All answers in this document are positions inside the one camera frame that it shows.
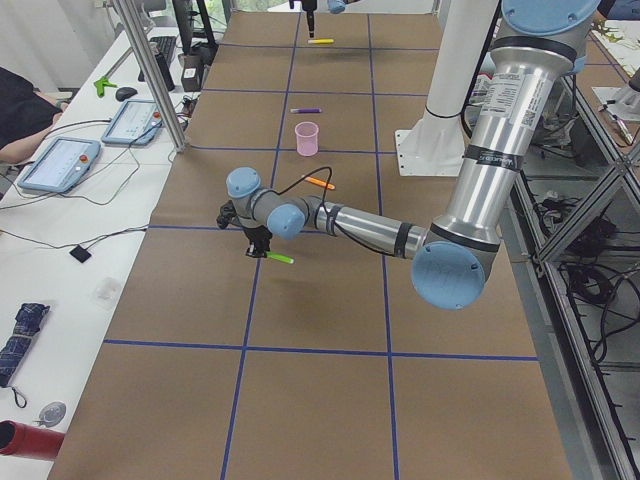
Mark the green plastic clamp tool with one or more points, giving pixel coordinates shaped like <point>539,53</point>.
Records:
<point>102,84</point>

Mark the black computer mouse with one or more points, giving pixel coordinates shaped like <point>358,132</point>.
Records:
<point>124,93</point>

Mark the brown paper table mat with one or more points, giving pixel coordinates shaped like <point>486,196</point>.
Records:
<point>218,366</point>

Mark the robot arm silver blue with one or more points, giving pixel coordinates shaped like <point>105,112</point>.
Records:
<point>497,64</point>

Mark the blue folded umbrella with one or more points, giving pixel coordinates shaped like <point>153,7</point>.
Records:
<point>28,321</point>

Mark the green highlighter pen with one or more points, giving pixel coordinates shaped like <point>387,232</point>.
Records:
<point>280,257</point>

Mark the aluminium frame post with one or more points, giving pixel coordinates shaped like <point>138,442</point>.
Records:
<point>141,49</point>

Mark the near teach pendant tablet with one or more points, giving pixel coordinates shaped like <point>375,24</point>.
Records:
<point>61,166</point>

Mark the small black square device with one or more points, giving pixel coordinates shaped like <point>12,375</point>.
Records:
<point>80,253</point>

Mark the far teach pendant tablet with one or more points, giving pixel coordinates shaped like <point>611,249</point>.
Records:
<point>136,123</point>

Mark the black keyboard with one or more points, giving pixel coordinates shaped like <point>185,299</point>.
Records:
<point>166,44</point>

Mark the black water bottle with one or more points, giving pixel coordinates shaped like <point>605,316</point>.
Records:
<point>164,70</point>

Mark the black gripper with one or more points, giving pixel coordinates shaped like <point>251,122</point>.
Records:
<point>257,236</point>

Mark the round metal lid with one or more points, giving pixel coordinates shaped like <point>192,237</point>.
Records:
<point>52,414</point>

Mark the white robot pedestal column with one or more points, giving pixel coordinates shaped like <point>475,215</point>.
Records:
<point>435,145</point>

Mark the person in black shirt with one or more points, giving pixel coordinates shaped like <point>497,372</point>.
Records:
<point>27,116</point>

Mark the yellow highlighter pen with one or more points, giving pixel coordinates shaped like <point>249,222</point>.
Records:
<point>321,41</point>

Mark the purple highlighter pen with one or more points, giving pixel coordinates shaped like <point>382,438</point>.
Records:
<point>312,110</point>

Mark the clear plastic small box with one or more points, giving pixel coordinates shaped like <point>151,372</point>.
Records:
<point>107,293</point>

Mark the pink mesh pen holder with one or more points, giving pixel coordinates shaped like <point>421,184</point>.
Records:
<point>306,138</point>

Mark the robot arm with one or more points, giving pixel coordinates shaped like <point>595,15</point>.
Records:
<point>309,7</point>

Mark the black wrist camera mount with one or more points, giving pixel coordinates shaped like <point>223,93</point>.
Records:
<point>227,216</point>

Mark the teach pendant tablet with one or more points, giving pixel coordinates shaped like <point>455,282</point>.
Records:
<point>61,166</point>
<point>136,123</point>

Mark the orange highlighter pen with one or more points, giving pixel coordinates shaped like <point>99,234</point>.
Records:
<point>320,183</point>

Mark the red cylinder bottle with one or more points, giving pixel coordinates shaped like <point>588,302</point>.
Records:
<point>26,441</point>

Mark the black box with label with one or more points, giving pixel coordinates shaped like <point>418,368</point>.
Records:
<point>195,66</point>

